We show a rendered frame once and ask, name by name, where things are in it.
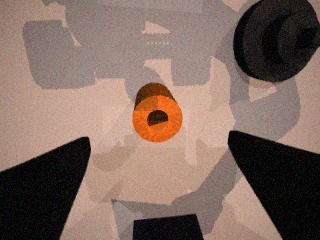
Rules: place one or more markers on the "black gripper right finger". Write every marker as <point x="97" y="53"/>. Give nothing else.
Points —
<point x="285" y="179"/>

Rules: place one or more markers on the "dark round pedestal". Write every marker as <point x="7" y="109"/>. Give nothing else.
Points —
<point x="275" y="39"/>

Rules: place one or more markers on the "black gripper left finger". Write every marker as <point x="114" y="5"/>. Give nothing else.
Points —
<point x="36" y="196"/>

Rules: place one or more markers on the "orange knob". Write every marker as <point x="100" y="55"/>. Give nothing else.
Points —
<point x="156" y="117"/>

